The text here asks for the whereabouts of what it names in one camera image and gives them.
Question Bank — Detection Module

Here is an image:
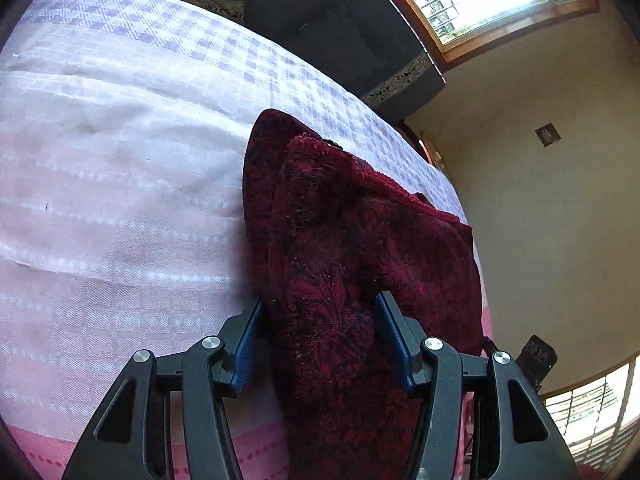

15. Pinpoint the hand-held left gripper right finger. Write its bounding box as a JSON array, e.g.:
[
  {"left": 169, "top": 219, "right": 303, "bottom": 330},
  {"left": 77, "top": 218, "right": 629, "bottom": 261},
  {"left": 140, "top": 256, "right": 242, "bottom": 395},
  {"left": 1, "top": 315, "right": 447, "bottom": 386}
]
[{"left": 375, "top": 291, "right": 583, "bottom": 480}]

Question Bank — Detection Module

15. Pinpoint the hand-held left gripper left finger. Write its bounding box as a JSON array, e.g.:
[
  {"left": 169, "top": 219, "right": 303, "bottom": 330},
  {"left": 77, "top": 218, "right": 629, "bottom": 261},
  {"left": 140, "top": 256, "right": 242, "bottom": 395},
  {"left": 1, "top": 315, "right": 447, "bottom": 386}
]
[{"left": 62, "top": 297, "right": 266, "bottom": 480}]

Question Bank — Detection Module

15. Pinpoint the dark red patterned sweater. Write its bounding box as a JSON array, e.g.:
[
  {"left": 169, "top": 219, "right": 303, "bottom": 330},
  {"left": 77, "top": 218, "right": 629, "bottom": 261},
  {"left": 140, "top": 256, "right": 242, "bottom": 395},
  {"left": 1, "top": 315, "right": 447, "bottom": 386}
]
[{"left": 241, "top": 108, "right": 485, "bottom": 480}]

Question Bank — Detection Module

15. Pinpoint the pink and white checked blanket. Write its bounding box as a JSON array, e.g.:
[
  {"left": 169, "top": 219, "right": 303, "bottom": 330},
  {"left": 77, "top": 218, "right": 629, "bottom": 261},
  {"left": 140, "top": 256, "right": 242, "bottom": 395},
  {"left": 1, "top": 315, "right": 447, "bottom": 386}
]
[{"left": 0, "top": 0, "right": 493, "bottom": 480}]

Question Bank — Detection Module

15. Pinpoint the blue sofa with patterned stripes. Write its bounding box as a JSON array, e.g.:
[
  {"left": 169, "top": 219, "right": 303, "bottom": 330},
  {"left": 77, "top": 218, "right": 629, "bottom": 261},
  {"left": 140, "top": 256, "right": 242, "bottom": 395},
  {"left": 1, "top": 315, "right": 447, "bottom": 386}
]
[{"left": 55, "top": 0, "right": 447, "bottom": 123}]

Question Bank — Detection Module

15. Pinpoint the patterned grey cushion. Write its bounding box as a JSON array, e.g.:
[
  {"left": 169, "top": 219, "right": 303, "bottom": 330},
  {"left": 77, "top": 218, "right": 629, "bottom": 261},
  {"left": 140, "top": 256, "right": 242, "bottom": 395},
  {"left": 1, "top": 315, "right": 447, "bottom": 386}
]
[{"left": 172, "top": 0, "right": 246, "bottom": 23}]

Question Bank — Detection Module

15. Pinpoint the dark wall switch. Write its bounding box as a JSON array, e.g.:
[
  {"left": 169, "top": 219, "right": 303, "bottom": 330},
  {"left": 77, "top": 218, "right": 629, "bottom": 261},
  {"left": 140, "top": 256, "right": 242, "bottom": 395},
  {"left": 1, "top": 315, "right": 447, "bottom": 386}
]
[{"left": 535, "top": 122, "right": 561, "bottom": 148}]

